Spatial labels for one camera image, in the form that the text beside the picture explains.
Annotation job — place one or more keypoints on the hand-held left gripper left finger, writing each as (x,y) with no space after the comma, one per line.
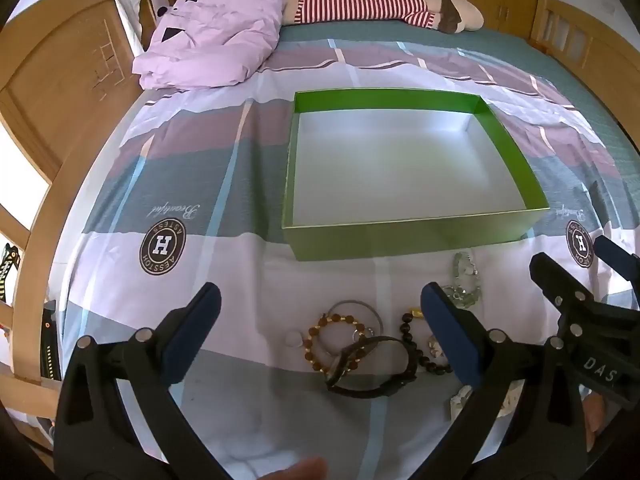
(192,330)

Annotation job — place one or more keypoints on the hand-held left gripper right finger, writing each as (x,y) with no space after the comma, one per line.
(450,330)

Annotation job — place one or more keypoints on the person's left hand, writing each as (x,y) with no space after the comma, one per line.
(300,471)

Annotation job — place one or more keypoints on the person's right hand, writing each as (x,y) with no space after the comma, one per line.
(595,420)

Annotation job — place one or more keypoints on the thin silver bangle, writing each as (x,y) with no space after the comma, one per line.
(350,302)

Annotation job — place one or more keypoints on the striped plush toy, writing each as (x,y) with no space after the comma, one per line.
(360,5)

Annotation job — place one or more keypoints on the wooden footboard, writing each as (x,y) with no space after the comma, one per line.
(600,70)

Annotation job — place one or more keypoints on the green cardboard box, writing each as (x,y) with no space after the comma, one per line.
(400,170)

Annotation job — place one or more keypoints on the pink quilt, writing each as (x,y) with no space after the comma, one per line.
(215,35)

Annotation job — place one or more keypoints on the black wrist watch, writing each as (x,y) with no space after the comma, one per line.
(407,360)

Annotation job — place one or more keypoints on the plaid printed bedsheet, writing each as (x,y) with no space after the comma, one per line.
(200,160)

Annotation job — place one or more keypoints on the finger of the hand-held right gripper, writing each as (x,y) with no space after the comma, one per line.
(617,259)
(552,277)

